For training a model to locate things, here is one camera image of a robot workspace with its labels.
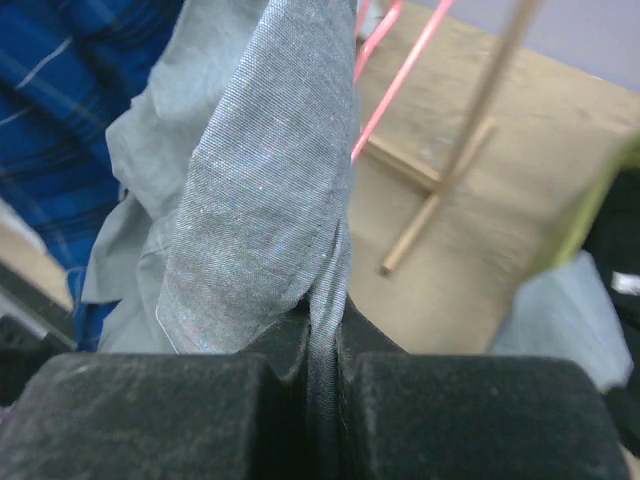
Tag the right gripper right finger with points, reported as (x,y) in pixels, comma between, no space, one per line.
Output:
(409,416)

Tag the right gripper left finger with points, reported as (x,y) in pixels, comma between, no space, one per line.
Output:
(68,415)

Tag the grey button shirt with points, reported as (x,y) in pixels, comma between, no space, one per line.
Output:
(236,160)

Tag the pink wire hanger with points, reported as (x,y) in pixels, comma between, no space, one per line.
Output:
(373,40)

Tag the black shirt in bin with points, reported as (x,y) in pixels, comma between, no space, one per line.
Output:
(613,242)

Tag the blue plaid shirt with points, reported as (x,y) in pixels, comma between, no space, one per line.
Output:
(68,70)

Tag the wooden clothes rack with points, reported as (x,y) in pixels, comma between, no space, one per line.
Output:
(476,130)

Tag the green laundry bin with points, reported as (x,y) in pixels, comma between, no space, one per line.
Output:
(571,228)

